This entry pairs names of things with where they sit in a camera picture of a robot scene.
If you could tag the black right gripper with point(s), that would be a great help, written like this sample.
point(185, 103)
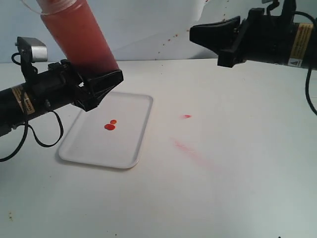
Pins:
point(259, 38)

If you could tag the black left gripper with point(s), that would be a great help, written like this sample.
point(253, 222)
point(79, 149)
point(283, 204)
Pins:
point(62, 84)

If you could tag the red sauce squeeze bottle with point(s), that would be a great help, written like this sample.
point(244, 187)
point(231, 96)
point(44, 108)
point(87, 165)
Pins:
point(73, 26)

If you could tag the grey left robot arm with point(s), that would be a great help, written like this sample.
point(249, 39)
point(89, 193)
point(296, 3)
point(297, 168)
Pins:
point(11, 114)

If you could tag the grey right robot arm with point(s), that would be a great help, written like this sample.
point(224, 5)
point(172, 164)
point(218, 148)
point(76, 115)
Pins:
point(303, 48)

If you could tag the red sauce drops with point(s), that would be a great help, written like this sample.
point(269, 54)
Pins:
point(111, 125)

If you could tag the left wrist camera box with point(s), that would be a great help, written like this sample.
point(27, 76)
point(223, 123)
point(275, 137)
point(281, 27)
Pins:
point(30, 50)

